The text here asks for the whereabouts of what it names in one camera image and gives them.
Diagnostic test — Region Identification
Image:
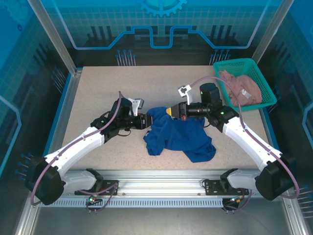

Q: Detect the blue printed t-shirt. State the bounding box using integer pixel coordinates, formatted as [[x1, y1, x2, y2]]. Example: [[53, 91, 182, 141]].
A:
[[143, 106, 217, 164]]

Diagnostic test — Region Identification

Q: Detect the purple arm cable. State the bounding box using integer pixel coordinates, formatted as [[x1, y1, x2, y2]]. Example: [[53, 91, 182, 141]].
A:
[[30, 91, 122, 213], [190, 76, 300, 213]]

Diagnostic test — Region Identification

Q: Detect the small LED adapter board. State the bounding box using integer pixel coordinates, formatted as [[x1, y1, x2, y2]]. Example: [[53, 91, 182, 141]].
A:
[[228, 195, 245, 205], [88, 195, 103, 205]]

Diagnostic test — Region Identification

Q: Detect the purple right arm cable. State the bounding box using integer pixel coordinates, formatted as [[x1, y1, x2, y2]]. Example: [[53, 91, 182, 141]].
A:
[[190, 76, 300, 213]]

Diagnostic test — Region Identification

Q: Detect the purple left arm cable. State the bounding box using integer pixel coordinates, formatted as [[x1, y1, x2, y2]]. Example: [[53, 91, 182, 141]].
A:
[[30, 91, 122, 213]]

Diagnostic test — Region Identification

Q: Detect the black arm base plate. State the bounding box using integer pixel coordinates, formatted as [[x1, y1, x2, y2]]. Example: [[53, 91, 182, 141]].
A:
[[74, 180, 120, 196], [204, 180, 250, 196]]

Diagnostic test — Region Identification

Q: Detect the pink cloth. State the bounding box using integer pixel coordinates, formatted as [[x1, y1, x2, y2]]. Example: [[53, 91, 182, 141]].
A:
[[218, 70, 263, 107]]

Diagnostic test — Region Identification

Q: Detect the slotted grey cable duct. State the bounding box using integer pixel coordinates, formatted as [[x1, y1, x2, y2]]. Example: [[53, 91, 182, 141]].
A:
[[39, 198, 224, 209]]

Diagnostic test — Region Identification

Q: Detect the aluminium frame post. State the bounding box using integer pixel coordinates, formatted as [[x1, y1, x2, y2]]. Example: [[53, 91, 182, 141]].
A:
[[27, 0, 83, 75], [251, 0, 296, 67]]

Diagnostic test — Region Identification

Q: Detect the green plastic mesh basket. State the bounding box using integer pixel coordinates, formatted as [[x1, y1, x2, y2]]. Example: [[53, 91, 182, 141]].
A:
[[212, 58, 278, 114]]

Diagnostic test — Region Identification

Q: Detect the aluminium side rail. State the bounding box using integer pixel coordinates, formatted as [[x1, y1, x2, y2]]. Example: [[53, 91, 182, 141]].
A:
[[14, 68, 83, 235]]

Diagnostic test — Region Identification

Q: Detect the long aluminium mounting rail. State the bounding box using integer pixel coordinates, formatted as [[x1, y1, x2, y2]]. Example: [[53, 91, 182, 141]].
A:
[[31, 168, 294, 199]]

